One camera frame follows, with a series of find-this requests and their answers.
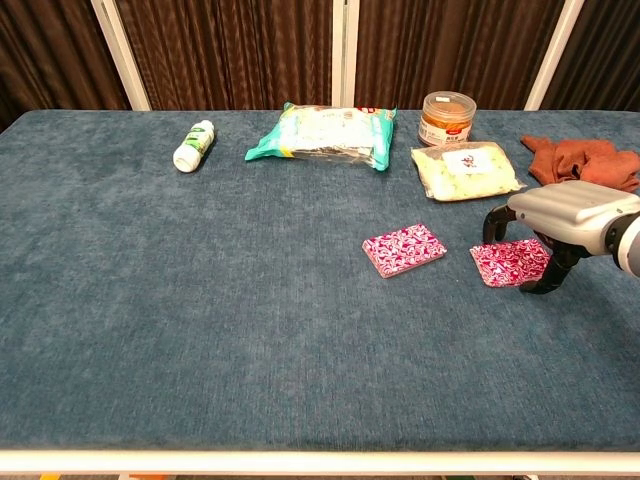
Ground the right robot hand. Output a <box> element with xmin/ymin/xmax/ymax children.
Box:
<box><xmin>482</xmin><ymin>180</ymin><xmax>640</xmax><ymax>296</ymax></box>

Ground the pink patterned packet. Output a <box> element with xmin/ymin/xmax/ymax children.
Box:
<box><xmin>361</xmin><ymin>222</ymin><xmax>448</xmax><ymax>280</ymax></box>
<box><xmin>468</xmin><ymin>237</ymin><xmax>553</xmax><ymax>290</ymax></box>

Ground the orange-brown cloth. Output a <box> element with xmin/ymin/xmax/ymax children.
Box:
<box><xmin>520</xmin><ymin>134</ymin><xmax>640</xmax><ymax>195</ymax></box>

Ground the clear bag white candy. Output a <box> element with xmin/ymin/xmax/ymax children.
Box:
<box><xmin>409</xmin><ymin>140</ymin><xmax>528</xmax><ymax>203</ymax></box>

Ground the clear round snack jar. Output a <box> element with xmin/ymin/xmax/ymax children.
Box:
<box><xmin>417</xmin><ymin>90</ymin><xmax>478</xmax><ymax>148</ymax></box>

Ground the brown curtain panel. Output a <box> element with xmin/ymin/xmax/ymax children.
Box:
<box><xmin>354</xmin><ymin>0</ymin><xmax>568</xmax><ymax>112</ymax></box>
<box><xmin>0</xmin><ymin>0</ymin><xmax>133</xmax><ymax>134</ymax></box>
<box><xmin>541</xmin><ymin>0</ymin><xmax>640</xmax><ymax>113</ymax></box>
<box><xmin>113</xmin><ymin>0</ymin><xmax>335</xmax><ymax>113</ymax></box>

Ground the teal wet wipes pack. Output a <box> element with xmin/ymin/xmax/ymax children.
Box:
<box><xmin>243</xmin><ymin>101</ymin><xmax>399</xmax><ymax>173</ymax></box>

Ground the blue felt table cover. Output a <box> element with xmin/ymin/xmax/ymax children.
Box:
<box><xmin>0</xmin><ymin>109</ymin><xmax>640</xmax><ymax>454</ymax></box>

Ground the white bottle green label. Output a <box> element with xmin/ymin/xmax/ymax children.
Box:
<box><xmin>171</xmin><ymin>119</ymin><xmax>217</xmax><ymax>175</ymax></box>

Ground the white partition post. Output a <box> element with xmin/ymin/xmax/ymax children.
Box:
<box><xmin>90</xmin><ymin>0</ymin><xmax>153</xmax><ymax>113</ymax></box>
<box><xmin>523</xmin><ymin>0</ymin><xmax>586</xmax><ymax>113</ymax></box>
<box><xmin>331</xmin><ymin>0</ymin><xmax>361</xmax><ymax>109</ymax></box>

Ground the white table frame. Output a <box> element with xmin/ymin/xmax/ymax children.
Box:
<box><xmin>0</xmin><ymin>448</ymin><xmax>640</xmax><ymax>478</ymax></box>

